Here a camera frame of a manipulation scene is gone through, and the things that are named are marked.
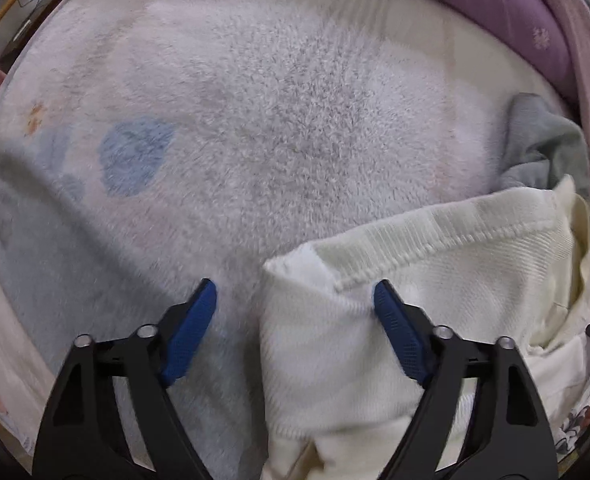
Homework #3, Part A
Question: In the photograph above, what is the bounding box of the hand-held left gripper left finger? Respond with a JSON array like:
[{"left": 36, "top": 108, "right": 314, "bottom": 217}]
[{"left": 32, "top": 278, "right": 218, "bottom": 480}]

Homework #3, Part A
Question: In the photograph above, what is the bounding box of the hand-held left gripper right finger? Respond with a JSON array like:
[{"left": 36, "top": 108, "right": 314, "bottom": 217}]
[{"left": 372, "top": 280, "right": 558, "bottom": 480}]

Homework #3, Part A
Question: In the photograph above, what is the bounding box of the cream knit sweater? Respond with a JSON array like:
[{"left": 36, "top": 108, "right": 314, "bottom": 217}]
[{"left": 260, "top": 175, "right": 590, "bottom": 480}]

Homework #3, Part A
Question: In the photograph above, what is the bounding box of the grey zip hoodie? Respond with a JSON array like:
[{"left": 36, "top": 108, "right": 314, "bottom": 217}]
[{"left": 498, "top": 92, "right": 590, "bottom": 221}]

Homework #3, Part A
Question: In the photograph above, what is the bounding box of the fluffy floral printed blanket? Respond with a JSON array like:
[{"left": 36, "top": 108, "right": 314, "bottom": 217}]
[{"left": 0, "top": 0, "right": 590, "bottom": 480}]

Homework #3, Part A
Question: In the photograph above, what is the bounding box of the purple floral duvet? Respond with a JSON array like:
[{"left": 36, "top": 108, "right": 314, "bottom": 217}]
[{"left": 342, "top": 0, "right": 590, "bottom": 246}]

